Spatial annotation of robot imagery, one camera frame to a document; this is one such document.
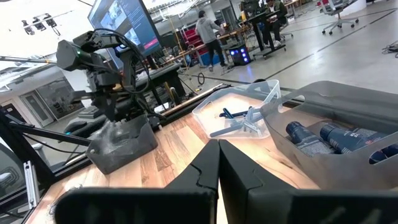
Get black office desk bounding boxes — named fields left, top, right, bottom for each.
left=247, top=9, right=289, bottom=60

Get grey plastic bin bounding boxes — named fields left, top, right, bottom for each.
left=259, top=80, right=398, bottom=192

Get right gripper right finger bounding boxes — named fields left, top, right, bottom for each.
left=219, top=139, right=297, bottom=224

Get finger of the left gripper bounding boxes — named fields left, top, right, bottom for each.
left=109, top=95, right=120, bottom=123
left=99, top=96, right=110, bottom=123

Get red storage crate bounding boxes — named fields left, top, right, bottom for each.
left=182, top=27, right=205, bottom=49

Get navy tube with pink lettering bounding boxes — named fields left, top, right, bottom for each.
left=319, top=123, right=388, bottom=156

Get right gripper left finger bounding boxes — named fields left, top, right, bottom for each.
left=164, top=139, right=221, bottom=200

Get monitor with blue screen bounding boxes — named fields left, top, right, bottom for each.
left=86, top=0, right=163, bottom=72

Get clear plastic bin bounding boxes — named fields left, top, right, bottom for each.
left=192, top=79, right=282, bottom=140

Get black ceiling spotlight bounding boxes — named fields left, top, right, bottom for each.
left=32, top=16, right=47, bottom=32
left=21, top=19, right=35, bottom=36
left=43, top=12, right=62, bottom=37

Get grey metal rod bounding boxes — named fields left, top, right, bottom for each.
left=0, top=55, right=57, bottom=65

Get silver metal bracket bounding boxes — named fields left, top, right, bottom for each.
left=23, top=160, right=41, bottom=210

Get grey office chair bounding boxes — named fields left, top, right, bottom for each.
left=319, top=0, right=360, bottom=36

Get dark translucent plastic bin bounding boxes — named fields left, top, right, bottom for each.
left=85, top=113, right=159, bottom=175

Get navy blue toiletry tube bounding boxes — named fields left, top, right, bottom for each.
left=368, top=143, right=398, bottom=165
left=285, top=120, right=336, bottom=157

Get black computer tower blue lights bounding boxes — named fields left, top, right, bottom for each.
left=228, top=45, right=252, bottom=67

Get person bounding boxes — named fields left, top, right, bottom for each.
left=195, top=9, right=229, bottom=73
left=262, top=0, right=289, bottom=48

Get tangled black floor cables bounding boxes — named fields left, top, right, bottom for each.
left=381, top=39, right=398, bottom=59

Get blue storage crate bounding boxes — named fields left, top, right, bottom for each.
left=198, top=51, right=220, bottom=67

